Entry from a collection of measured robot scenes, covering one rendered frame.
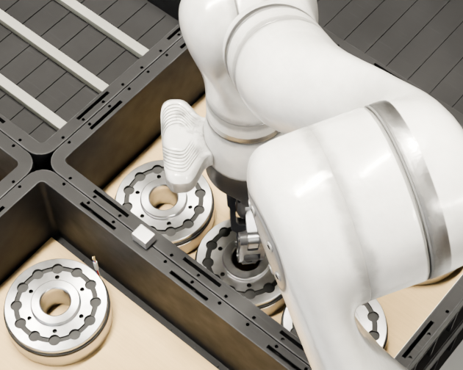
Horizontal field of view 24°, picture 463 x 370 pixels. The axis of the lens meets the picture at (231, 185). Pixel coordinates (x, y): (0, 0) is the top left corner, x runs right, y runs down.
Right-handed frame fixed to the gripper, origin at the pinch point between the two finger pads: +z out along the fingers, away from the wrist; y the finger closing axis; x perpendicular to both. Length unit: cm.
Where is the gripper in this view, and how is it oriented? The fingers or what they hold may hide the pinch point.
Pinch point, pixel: (245, 226)
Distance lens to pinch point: 107.2
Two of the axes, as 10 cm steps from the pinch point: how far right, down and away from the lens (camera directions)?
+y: -1.0, -8.4, 5.4
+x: -10.0, 0.8, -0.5
